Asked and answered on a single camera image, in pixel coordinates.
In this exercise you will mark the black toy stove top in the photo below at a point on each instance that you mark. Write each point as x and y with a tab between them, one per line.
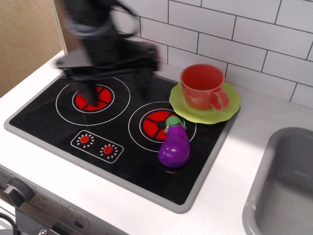
120	138

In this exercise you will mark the grey oven knob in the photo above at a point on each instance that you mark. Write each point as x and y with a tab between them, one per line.
18	192

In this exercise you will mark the green plastic toy plate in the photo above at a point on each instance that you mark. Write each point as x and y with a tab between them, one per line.
210	116

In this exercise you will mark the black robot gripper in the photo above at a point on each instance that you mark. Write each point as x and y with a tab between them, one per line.
107	55

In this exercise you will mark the red plastic toy cup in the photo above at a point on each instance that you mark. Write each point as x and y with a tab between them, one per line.
202	86

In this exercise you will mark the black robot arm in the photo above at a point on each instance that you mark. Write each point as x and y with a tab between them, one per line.
92	16

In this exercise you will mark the grey toy sink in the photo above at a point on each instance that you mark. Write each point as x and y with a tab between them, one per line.
280	201

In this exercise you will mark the wooden side panel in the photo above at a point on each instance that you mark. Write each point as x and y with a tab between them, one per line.
31	33

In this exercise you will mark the grey oven front panel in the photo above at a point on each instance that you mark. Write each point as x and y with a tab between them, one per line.
55	213

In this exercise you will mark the purple toy eggplant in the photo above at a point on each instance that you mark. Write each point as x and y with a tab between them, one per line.
175	151

